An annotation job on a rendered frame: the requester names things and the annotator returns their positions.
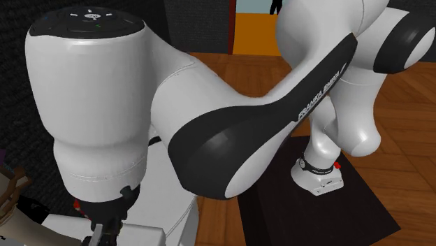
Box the brown wooden frame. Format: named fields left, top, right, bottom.
left=0, top=166, right=32, bottom=222

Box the beige rounded object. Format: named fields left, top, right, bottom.
left=0, top=203, right=83, bottom=246

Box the dark robot stand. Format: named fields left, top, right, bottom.
left=237, top=135, right=402, bottom=246

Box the black flat object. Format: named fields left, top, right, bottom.
left=16, top=195, right=51, bottom=225

